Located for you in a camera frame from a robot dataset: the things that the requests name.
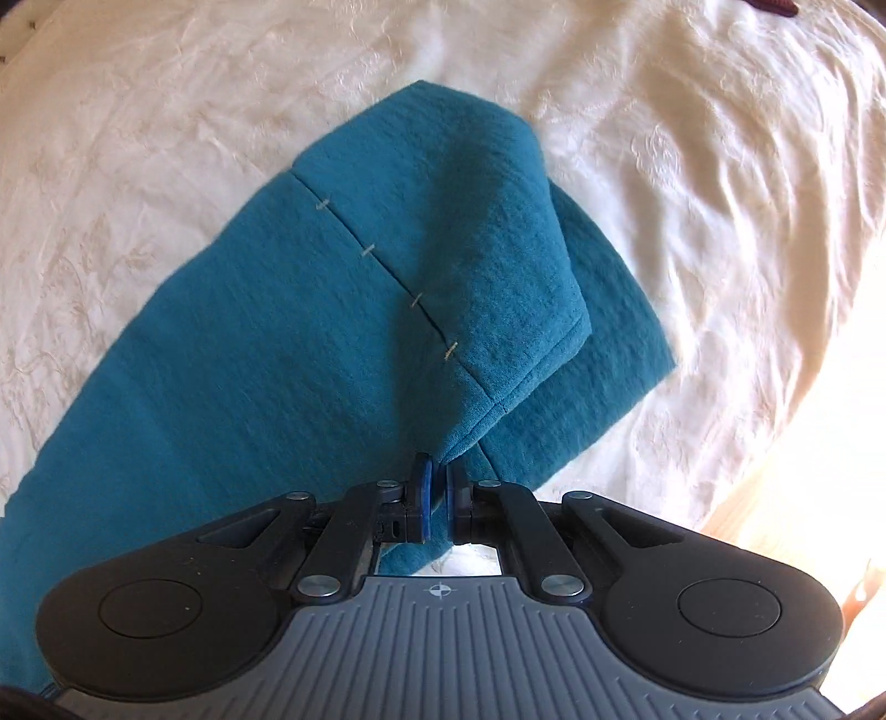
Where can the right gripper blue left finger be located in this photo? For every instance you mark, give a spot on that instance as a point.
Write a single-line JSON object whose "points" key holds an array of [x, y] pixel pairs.
{"points": [[366, 520]]}

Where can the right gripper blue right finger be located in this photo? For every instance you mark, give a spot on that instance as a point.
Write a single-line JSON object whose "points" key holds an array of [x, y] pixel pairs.
{"points": [[508, 518]]}

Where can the teal blue pants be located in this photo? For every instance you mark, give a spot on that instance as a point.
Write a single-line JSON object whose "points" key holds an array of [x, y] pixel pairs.
{"points": [[413, 283]]}

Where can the white floral bedspread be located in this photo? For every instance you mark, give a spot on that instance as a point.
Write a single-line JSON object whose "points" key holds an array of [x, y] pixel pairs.
{"points": [[735, 159]]}

